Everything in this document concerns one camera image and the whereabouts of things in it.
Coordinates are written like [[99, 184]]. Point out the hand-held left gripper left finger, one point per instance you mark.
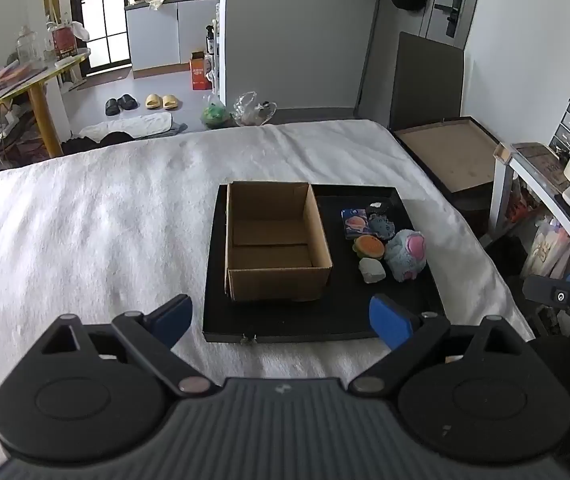
[[172, 317]]

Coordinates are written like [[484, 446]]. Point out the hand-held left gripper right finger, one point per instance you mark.
[[390, 322]]

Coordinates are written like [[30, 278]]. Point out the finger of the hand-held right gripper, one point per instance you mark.
[[555, 294]]

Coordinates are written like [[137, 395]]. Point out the black tray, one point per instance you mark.
[[345, 310]]

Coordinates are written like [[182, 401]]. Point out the white cloth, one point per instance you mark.
[[371, 271]]

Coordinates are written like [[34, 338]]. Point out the blue and pink plush toy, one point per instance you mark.
[[405, 255]]

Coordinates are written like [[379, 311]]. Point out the orange and green squishy toy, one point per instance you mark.
[[369, 246]]

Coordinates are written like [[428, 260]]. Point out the blue planet print tissue pack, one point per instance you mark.
[[355, 224]]

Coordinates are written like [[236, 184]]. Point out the brown cardboard box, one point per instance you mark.
[[277, 280]]

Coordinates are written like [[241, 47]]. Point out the printed shopping bag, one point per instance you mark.
[[547, 247]]

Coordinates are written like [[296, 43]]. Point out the blue denim toy figure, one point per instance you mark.
[[381, 225]]

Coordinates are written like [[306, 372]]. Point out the framed brown board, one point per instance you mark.
[[450, 155]]

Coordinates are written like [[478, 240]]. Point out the black cloth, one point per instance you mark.
[[95, 142]]

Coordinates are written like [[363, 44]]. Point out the white floor towel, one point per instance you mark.
[[130, 126]]

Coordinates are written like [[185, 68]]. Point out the green bag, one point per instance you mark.
[[215, 114]]

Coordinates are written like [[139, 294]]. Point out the yellow slipper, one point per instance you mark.
[[152, 101], [170, 102]]

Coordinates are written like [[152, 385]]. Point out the black slipper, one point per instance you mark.
[[113, 106], [128, 102]]

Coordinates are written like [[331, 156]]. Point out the clear plastic bag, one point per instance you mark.
[[252, 110]]

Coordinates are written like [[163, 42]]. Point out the yellow round table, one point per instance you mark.
[[45, 110]]

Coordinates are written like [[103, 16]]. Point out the dark grey panel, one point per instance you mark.
[[427, 80]]

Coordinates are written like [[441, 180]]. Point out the red cardboard box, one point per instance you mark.
[[200, 72]]

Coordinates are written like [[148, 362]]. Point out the spray bottle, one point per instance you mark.
[[210, 42]]

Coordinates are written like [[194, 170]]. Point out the white kitchen cabinet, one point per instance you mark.
[[165, 35]]

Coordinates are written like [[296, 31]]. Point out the pile of plastic packets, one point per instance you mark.
[[10, 77]]

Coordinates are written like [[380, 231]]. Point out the red jar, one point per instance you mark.
[[62, 41]]

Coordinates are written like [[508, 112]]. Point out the black door lock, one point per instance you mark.
[[449, 15]]

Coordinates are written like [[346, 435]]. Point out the clear glass jar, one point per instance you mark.
[[27, 45]]

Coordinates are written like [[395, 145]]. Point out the black framed glass door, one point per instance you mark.
[[107, 10]]

